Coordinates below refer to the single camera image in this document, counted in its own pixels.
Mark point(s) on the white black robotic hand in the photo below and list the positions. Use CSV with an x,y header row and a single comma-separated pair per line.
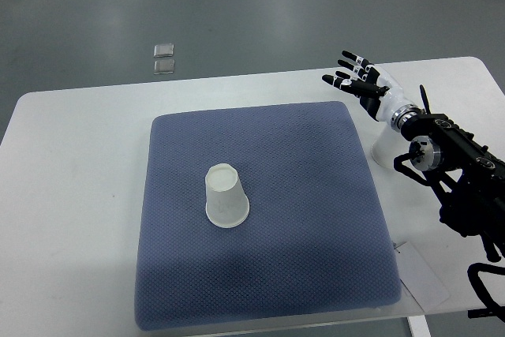
x,y
378,92

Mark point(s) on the white paper cup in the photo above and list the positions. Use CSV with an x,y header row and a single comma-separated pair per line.
x,y
389,145
226,206

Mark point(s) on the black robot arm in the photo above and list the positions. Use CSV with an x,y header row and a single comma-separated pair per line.
x,y
467,180

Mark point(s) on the blue textured foam cushion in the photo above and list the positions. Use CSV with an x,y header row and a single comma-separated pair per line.
x,y
315,239

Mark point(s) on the white paper cup on cushion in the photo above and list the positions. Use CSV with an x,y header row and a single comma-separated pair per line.
x,y
226,206

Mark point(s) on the white paper tag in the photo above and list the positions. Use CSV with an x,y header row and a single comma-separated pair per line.
x,y
419,279

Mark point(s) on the white table leg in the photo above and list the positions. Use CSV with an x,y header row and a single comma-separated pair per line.
x,y
418,326

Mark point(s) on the upper clear floor plate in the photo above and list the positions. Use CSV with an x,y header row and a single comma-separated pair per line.
x,y
163,50

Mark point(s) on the black bracket at table edge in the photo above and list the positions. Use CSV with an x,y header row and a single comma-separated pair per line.
x,y
482,313

